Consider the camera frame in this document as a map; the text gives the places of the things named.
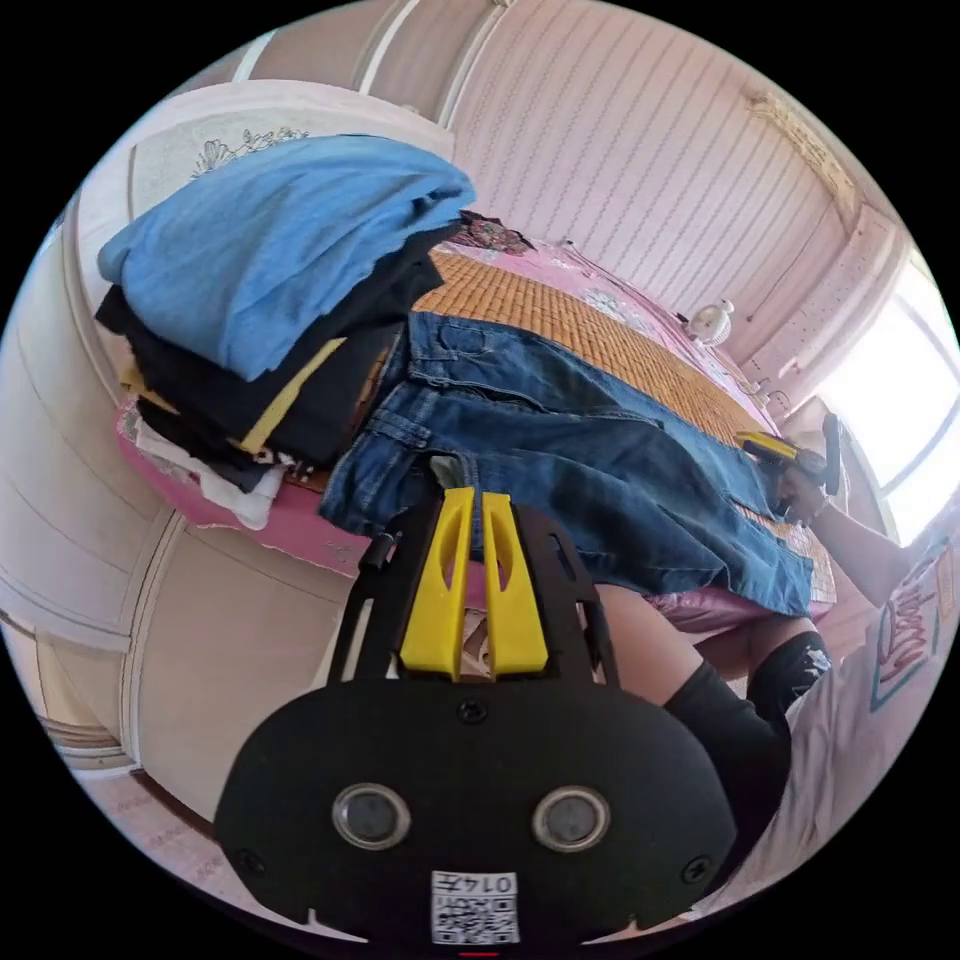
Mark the blue jeans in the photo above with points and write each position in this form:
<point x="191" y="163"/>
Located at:
<point x="570" y="442"/>

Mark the person's body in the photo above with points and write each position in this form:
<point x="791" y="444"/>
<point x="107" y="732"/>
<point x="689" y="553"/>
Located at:
<point x="847" y="735"/>

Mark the person's right hand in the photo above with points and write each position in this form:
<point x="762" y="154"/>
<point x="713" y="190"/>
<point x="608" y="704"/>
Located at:
<point x="804" y="499"/>

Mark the dark floral cloth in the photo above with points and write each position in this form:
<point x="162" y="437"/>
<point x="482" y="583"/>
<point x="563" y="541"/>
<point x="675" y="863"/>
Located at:
<point x="495" y="232"/>

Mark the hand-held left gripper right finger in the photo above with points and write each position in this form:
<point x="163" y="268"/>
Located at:
<point x="511" y="592"/>

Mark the bed with woven mat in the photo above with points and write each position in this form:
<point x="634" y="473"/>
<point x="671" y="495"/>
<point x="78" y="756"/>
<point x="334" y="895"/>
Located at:
<point x="570" y="315"/>

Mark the small white fan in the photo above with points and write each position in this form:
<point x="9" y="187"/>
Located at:
<point x="711" y="321"/>

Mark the person's right forearm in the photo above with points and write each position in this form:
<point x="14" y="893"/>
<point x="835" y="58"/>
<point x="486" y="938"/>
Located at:
<point x="862" y="553"/>

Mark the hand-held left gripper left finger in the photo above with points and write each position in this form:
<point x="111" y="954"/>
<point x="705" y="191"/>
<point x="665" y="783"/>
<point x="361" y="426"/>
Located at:
<point x="439" y="585"/>

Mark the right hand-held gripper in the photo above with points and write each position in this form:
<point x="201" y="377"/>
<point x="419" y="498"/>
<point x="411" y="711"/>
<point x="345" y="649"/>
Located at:
<point x="808" y="461"/>

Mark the window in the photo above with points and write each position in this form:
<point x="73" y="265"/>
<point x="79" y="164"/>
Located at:
<point x="900" y="405"/>

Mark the pile of clothes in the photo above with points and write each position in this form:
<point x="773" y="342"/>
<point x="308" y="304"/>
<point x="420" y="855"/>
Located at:
<point x="262" y="255"/>

